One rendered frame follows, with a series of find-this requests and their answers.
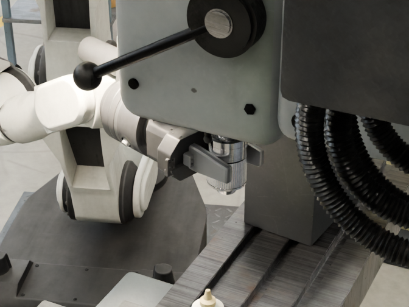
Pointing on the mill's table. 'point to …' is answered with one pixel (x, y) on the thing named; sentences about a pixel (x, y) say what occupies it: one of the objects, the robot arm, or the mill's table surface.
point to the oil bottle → (207, 301)
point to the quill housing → (200, 75)
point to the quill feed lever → (209, 45)
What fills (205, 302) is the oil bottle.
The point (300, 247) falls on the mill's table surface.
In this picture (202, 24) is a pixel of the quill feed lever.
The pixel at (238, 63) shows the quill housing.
